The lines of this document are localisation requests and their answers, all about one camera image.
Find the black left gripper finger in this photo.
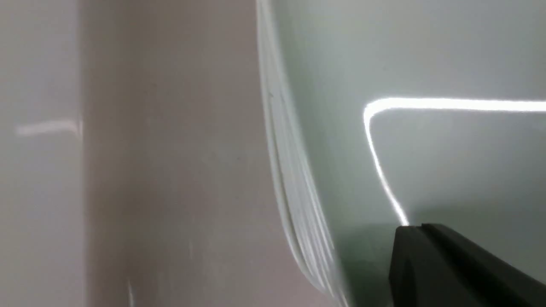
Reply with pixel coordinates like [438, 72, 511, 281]
[389, 223, 546, 307]

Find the large white plastic tub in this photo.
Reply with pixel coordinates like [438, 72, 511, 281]
[1, 0, 335, 307]

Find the large white square plate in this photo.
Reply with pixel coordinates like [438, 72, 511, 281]
[256, 0, 545, 307]

